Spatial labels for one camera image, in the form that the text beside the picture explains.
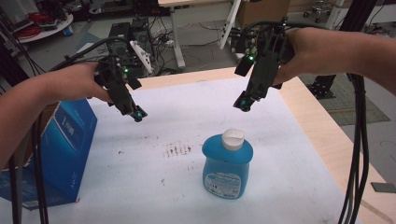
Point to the grey floor mat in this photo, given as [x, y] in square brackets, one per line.
[358, 105]

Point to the white perforated bracket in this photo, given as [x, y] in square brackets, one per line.
[142, 57]

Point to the white table mat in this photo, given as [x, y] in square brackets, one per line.
[149, 186]

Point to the person's left hand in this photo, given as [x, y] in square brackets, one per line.
[77, 82]

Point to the blue cardboard box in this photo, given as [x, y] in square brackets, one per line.
[63, 149]

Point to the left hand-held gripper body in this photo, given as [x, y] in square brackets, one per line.
[115, 76]

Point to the round white table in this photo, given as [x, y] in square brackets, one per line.
[46, 32]

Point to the white desk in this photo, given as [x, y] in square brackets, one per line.
[178, 37]

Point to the person's right hand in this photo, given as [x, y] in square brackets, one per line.
[308, 53]

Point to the small blue white cup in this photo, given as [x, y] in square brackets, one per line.
[68, 31]

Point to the office chair base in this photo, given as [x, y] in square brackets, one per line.
[319, 9]

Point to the small grey plate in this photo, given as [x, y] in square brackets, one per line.
[383, 187]

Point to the white perforated desk leg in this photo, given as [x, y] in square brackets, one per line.
[229, 26]

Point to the blue bottle with white cap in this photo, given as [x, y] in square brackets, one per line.
[225, 165]

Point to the black computer tower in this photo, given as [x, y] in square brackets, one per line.
[120, 35]
[141, 31]

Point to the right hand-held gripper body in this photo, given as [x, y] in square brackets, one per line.
[266, 53]

